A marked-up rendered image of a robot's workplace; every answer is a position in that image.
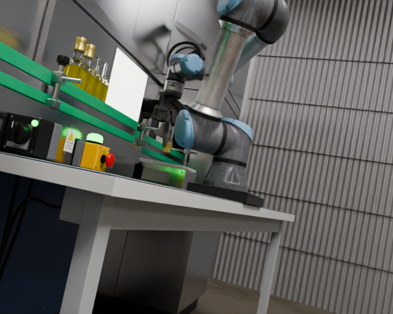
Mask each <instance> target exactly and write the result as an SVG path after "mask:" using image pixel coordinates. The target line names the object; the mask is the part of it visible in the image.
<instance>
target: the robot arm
mask: <svg viewBox="0 0 393 314"><path fill-rule="evenodd" d="M216 10H217V12H218V13H219V14H220V18H219V23H220V26H221V30H220V33H219V35H218V38H217V40H216V44H215V46H214V49H213V52H212V54H211V57H210V60H209V62H206V61H204V60H202V59H201V58H200V57H199V55H196V54H187V55H183V54H173V55H172V56H171V59H170V62H169V67H168V73H167V78H166V82H165V88H164V92H159V96H160V98H159V101H158V103H157V104H156V105H155V106H154V110H153V115H152V118H153V119H154V120H156V121H160V122H161V123H162V124H161V127H160V128H159V129H160V130H159V131H155V130H154V133H155V134H156V135H158V136H159V137H161V138H163V142H162V146H165V145H166V144H167V142H168V141H169V142H171V141H172V138H173V136H174V134H175V141H176V142H177V144H178V145H179V146H181V147H184V148H187V149H188V150H195V151H199V152H202V153H206V154H209V155H213V160H212V164H211V166H210V169H209V170H208V172H207V174H206V176H205V177H204V179H203V183H202V184H203V185H207V186H214V187H218V188H225V189H232V190H235V191H243V192H246V193H247V191H248V185H247V179H246V166H247V162H248V156H249V152H250V146H251V143H252V134H253V132H252V129H251V128H250V127H249V126H248V125H247V124H246V123H243V122H241V121H238V120H233V119H232V118H222V115H221V113H220V108H221V106H222V103H223V101H224V98H225V95H226V93H227V90H228V87H229V86H230V85H231V83H232V82H233V78H234V74H235V73H236V72H237V71H239V69H240V68H242V67H243V66H244V65H245V64H246V63H248V62H249V61H250V60H251V59H252V58H253V57H254V56H255V55H256V54H258V53H259V52H260V51H261V50H263V49H264V48H265V47H266V46H267V45H271V44H274V43H275V42H276V41H277V40H279V39H280V38H281V37H282V35H283V34H284V32H285V31H286V29H287V26H288V23H289V9H288V6H287V4H286V2H285V0H218V3H217V7H216ZM186 77H191V78H194V79H197V80H201V81H202V82H201V85H200V88H199V90H198V93H197V96H196V99H195V101H194V102H192V103H190V104H188V107H186V106H184V104H182V103H181V102H180V101H179V100H178V99H181V97H182V94H183V89H184V84H185V79H186ZM173 105H175V106H176V108H175V107H174V106H173ZM178 110H180V112H179V113H178Z"/></svg>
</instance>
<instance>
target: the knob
mask: <svg viewBox="0 0 393 314"><path fill-rule="evenodd" d="M30 137H31V129H30V127H29V125H27V124H25V123H19V122H17V121H12V122H11V124H10V125H9V127H8V129H7V140H8V141H11V142H14V143H15V144H18V145H23V144H24V143H26V142H27V141H28V140H29V139H30Z"/></svg>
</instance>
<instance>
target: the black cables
mask: <svg viewBox="0 0 393 314"><path fill-rule="evenodd" d="M20 178H21V176H18V175H17V176H16V182H15V185H14V190H13V193H12V198H11V203H10V207H9V212H8V215H7V221H6V226H5V230H4V234H3V238H2V243H1V248H0V266H1V262H2V258H3V255H4V252H5V249H6V246H7V242H8V239H9V236H10V233H11V231H12V227H13V225H14V222H15V220H16V217H17V215H18V214H19V211H20V210H21V208H22V207H23V209H22V212H21V216H20V218H19V222H18V224H17V227H16V230H15V233H14V235H13V238H12V241H11V244H10V246H9V249H8V251H7V254H6V257H5V259H4V262H3V264H2V267H1V270H0V283H1V279H2V276H3V273H4V271H5V268H6V265H7V262H8V260H9V257H10V255H11V252H12V249H13V247H14V244H15V242H16V239H17V236H18V233H19V231H20V228H21V225H22V222H23V219H24V216H25V213H26V210H27V206H28V204H29V201H38V202H40V203H42V204H43V205H45V206H47V207H51V208H54V209H60V208H61V207H62V206H54V205H52V204H48V203H46V202H45V201H43V200H42V199H39V198H37V197H30V196H31V193H32V189H33V185H34V181H35V179H32V178H31V181H30V184H29V188H28V191H27V195H26V199H25V200H23V202H22V203H20V205H19V206H18V208H17V209H16V211H15V213H14V215H13V218H12V220H11V217H12V212H13V209H14V203H15V200H16V195H17V190H18V187H19V182H20Z"/></svg>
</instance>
